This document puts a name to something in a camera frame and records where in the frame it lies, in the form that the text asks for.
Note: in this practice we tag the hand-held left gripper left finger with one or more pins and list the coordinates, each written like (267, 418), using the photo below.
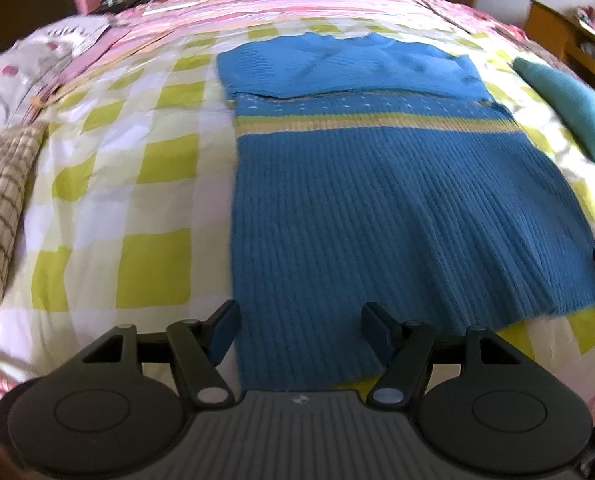
(225, 331)

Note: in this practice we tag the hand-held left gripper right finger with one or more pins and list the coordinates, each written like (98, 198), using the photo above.
(377, 332)

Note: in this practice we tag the blue striped knit sweater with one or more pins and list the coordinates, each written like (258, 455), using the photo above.
(377, 210)

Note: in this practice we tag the teal folded garment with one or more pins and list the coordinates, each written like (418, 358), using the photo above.
(572, 100)

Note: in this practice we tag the yellow-green checked quilt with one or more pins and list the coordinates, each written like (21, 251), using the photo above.
(127, 200)

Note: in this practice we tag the wooden cabinet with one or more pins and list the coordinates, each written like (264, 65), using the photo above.
(547, 25)

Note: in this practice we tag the brown plaid cloth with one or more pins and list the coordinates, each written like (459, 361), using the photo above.
(2, 210)

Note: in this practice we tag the grey pillow with pink dots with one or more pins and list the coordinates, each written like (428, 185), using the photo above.
(22, 70)

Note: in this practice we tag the white book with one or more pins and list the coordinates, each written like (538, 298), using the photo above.
(170, 5)

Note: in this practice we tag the pink storage box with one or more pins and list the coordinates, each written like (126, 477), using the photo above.
(92, 0)

